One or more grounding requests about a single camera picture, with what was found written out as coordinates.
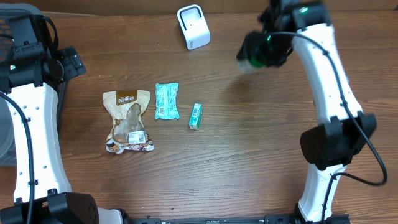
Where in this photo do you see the green lid jar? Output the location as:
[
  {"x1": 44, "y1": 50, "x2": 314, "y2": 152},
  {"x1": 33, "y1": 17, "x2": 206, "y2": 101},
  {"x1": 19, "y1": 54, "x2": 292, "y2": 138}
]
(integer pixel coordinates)
[{"x1": 238, "y1": 59, "x2": 265, "y2": 73}]

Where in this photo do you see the snack packet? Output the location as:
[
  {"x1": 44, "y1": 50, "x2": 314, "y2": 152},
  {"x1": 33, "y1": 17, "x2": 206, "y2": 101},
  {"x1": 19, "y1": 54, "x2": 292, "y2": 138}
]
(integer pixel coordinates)
[{"x1": 103, "y1": 90, "x2": 154, "y2": 154}]

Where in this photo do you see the teal tissue pack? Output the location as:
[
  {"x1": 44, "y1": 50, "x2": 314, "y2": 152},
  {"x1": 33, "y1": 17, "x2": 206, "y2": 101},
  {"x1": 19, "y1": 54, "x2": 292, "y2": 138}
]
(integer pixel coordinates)
[{"x1": 155, "y1": 83, "x2": 180, "y2": 120}]

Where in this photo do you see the small kleenex tissue pack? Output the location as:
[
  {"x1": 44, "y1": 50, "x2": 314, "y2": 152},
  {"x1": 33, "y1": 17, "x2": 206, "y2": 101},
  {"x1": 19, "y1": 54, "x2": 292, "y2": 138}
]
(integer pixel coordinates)
[{"x1": 188, "y1": 103, "x2": 203, "y2": 130}]

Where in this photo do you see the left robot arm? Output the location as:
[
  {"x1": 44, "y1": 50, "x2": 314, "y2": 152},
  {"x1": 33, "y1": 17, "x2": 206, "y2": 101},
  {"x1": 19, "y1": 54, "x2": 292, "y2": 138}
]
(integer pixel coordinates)
[{"x1": 1, "y1": 14, "x2": 129, "y2": 223}]

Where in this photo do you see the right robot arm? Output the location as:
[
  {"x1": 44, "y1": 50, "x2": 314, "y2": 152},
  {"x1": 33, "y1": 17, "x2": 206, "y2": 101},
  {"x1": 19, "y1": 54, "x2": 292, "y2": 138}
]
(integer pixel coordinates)
[{"x1": 236, "y1": 1, "x2": 377, "y2": 223}]

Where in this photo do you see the white barcode scanner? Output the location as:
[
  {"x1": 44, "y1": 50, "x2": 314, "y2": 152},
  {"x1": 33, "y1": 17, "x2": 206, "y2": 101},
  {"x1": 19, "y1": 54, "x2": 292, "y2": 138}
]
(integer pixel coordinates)
[{"x1": 177, "y1": 4, "x2": 210, "y2": 50}]

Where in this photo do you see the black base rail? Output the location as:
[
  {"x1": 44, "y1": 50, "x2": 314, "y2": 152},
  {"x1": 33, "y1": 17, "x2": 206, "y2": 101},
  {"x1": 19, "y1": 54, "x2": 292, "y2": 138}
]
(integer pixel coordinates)
[{"x1": 124, "y1": 213, "x2": 352, "y2": 224}]

